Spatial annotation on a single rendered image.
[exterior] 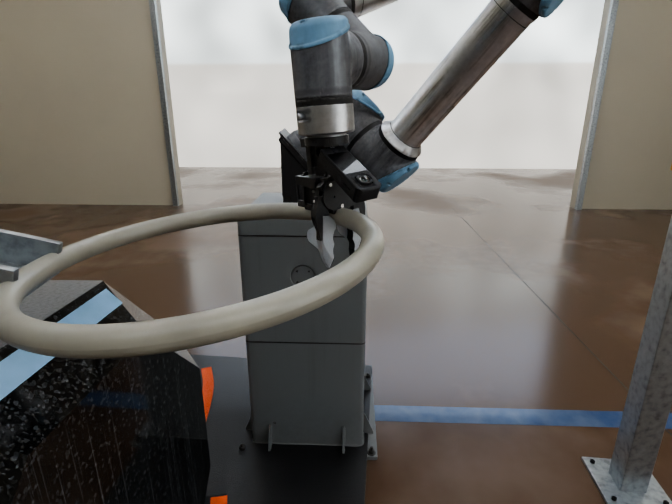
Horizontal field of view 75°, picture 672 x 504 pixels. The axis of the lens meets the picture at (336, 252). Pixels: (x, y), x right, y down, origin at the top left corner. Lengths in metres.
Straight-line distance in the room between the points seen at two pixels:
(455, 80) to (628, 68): 4.88
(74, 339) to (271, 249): 0.97
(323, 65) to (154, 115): 5.13
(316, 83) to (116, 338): 0.44
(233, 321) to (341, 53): 0.44
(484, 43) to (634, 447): 1.26
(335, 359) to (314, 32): 1.07
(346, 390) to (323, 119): 1.08
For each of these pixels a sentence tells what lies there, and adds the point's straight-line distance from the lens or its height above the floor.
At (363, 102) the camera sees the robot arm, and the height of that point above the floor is 1.17.
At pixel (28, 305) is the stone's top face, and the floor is 0.87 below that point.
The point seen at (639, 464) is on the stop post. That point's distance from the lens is 1.77.
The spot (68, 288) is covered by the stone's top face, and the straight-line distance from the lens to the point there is 0.89.
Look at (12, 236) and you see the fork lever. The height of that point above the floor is 0.99.
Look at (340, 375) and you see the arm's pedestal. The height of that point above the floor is 0.30.
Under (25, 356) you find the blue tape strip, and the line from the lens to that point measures 0.73.
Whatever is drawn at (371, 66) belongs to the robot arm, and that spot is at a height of 1.22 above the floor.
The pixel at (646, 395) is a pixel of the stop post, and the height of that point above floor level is 0.37.
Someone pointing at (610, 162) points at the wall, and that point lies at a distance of 6.08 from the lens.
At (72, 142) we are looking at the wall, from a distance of 6.27.
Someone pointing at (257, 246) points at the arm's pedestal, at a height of 0.76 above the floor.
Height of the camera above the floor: 1.16
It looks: 18 degrees down
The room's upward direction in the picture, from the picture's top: straight up
